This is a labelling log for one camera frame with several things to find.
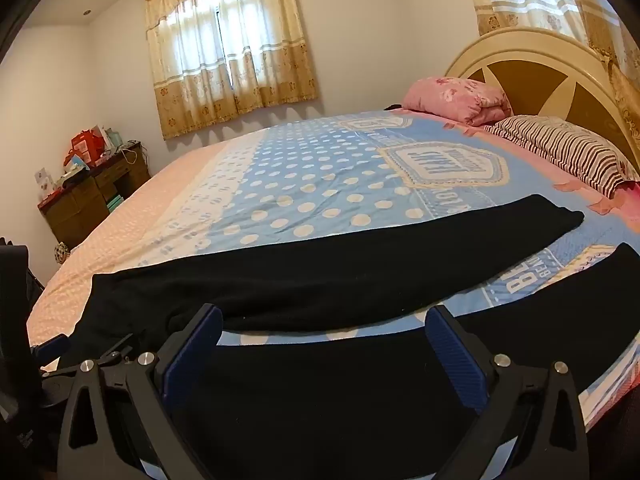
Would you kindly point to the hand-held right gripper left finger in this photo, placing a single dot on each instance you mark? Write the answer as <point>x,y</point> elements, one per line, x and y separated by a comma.
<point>192,357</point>

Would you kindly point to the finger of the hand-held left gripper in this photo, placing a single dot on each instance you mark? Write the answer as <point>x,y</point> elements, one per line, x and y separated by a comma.
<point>51,347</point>
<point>115,351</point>

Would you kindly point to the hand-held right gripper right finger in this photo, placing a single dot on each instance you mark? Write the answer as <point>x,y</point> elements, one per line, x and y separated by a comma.
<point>457,360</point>

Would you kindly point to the black pants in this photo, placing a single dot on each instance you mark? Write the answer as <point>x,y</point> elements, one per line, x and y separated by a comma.
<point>325,270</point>

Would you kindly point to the round patterned ball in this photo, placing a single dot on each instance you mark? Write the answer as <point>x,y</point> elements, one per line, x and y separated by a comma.
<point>61,253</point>

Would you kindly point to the brown wooden nightstand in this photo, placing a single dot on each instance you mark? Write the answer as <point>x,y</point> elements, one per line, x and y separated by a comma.
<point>75,210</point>

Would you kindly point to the white floral card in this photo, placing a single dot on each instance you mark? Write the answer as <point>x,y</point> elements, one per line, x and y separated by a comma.
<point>44,182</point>

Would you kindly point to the teal box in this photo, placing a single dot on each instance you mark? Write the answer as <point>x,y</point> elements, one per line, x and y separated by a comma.
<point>115,202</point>

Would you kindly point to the red gift bag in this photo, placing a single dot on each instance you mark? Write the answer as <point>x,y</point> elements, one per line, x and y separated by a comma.
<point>85,147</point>

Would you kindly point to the blue polka dot bedsheet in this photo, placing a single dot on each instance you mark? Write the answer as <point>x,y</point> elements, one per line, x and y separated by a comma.
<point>300,185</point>

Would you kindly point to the white teal paper bag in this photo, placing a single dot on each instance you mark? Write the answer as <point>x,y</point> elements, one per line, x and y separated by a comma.
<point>112,139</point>

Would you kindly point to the striped pillow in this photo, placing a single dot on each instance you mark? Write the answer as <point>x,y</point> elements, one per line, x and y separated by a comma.
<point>560,147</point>

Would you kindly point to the pink pillow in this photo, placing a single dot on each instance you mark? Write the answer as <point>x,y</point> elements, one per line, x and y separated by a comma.
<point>450,95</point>

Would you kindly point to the cream wooden headboard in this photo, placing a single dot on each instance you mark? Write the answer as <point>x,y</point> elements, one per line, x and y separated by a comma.
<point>530,75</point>

